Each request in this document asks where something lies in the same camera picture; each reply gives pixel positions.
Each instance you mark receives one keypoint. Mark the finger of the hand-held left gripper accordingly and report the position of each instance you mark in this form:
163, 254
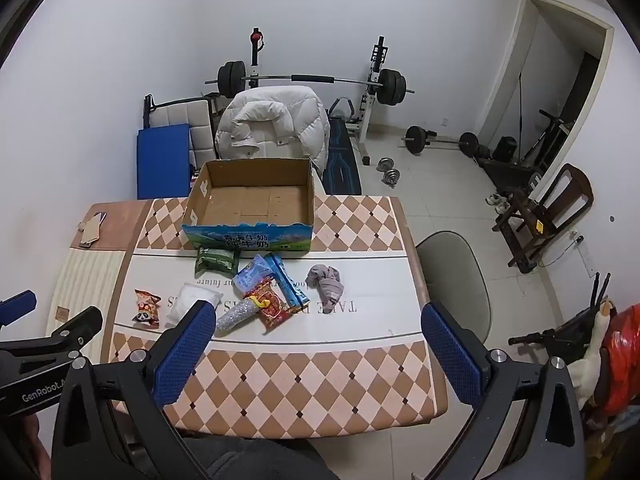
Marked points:
65, 332
17, 307

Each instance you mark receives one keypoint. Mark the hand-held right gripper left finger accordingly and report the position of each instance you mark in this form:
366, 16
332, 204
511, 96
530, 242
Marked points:
185, 355

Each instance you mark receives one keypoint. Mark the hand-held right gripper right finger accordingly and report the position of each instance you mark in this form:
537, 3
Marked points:
450, 355

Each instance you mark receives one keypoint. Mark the white soft packet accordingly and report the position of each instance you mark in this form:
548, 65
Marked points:
186, 297

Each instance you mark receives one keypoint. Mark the panda print snack packet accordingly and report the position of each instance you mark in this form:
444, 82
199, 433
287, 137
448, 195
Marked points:
146, 306

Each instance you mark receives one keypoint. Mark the silver packet with yellow ends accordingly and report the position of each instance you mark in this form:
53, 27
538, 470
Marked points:
235, 316

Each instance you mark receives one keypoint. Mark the green packet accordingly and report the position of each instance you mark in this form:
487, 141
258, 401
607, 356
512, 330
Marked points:
216, 260

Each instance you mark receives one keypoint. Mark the red snack packet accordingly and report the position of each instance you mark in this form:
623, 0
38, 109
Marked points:
274, 308

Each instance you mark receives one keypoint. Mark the light blue snack packet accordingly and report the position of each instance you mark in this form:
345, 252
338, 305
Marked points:
252, 275

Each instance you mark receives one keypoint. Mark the cardboard box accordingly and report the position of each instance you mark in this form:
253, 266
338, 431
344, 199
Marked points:
250, 205

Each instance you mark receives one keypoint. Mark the grey plastic chair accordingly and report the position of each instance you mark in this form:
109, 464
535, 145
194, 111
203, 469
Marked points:
455, 280

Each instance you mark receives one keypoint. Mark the small cardboard piece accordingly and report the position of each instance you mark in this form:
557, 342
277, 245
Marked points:
90, 232

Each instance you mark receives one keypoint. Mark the diamond pattern table mat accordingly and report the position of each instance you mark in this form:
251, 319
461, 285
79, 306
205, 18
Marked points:
300, 380

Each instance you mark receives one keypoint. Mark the person's dark pants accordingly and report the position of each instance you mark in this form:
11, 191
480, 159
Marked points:
260, 460

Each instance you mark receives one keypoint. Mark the white goose plush toy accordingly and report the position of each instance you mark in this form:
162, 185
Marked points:
591, 357

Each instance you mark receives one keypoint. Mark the grey cloth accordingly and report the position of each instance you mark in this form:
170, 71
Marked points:
327, 284

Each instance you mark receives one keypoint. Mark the pair of white shoes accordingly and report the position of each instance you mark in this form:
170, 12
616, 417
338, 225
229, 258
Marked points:
497, 201

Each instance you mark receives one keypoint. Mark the black router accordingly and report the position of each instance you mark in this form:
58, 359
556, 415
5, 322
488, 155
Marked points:
600, 287

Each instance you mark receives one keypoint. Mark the red plastic bag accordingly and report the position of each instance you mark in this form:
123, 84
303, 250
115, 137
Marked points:
622, 355

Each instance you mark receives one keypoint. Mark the dark wooden chair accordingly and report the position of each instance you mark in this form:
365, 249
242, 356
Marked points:
545, 210

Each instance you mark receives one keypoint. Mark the chrome dumbbell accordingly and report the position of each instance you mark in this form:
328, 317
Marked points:
392, 178
385, 164

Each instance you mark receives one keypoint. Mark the blue folding mat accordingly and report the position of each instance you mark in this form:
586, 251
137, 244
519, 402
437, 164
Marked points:
162, 160

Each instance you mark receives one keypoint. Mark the short barbell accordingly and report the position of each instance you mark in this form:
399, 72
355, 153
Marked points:
440, 143

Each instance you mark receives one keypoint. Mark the black and blue weight bench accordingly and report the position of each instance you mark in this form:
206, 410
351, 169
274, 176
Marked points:
342, 160

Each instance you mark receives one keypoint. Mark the exercise bike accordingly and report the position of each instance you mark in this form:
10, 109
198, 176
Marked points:
542, 135

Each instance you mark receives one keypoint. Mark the white padded panel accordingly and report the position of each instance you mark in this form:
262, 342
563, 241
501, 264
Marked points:
185, 112

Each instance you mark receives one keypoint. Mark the white down jacket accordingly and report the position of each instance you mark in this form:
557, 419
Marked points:
272, 125

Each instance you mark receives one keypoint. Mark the white squat rack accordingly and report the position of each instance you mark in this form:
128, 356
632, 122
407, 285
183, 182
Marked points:
372, 107

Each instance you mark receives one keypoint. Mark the barbell with black plates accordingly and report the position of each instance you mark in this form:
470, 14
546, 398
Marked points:
310, 79

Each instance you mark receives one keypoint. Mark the white door frame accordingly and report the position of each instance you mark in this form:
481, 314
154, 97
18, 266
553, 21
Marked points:
505, 60

